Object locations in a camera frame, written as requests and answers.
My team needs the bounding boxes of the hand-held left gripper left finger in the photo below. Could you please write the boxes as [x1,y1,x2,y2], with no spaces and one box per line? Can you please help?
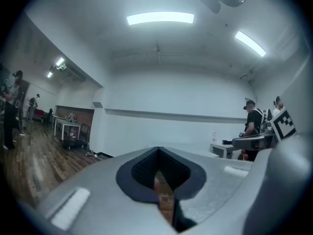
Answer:
[36,146,179,235]

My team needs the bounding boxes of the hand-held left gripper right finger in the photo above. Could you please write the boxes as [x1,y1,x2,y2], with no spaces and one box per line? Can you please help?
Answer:
[158,146,255,234]

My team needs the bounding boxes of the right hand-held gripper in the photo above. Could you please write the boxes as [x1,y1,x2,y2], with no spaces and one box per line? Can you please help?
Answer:
[231,109,296,151]

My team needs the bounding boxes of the small white table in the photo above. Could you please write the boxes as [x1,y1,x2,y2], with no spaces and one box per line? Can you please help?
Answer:
[210,141,243,160]

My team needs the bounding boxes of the group of floor bottles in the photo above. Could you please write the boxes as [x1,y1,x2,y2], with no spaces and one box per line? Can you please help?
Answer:
[86,147,99,159]

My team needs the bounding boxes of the black wheeled cart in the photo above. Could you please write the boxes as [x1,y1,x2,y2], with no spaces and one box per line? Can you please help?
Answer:
[60,138,90,151]

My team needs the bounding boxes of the black mesh chair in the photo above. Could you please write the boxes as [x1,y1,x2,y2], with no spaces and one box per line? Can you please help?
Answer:
[80,123,90,142]

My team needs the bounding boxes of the white side table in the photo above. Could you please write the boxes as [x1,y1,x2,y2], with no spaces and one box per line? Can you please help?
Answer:
[52,115,82,142]

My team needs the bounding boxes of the black office chair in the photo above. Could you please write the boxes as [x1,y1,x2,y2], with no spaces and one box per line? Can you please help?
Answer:
[45,108,55,127]

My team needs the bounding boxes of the red sofa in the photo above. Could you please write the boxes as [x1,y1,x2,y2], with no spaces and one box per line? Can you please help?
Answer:
[32,109,46,121]

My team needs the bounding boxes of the long ceiling light panel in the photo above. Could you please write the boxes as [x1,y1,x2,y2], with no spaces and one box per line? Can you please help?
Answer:
[126,10,195,26]
[234,30,267,58]

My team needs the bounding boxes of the ceiling air conditioner unit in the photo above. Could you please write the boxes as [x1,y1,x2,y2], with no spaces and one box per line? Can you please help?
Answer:
[50,62,87,83]

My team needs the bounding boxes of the ceiling pipe fixture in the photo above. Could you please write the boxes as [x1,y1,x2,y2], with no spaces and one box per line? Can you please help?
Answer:
[154,41,163,66]

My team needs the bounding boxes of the black head-mounted camera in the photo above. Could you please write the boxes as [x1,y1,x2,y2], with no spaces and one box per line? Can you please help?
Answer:
[199,0,222,15]

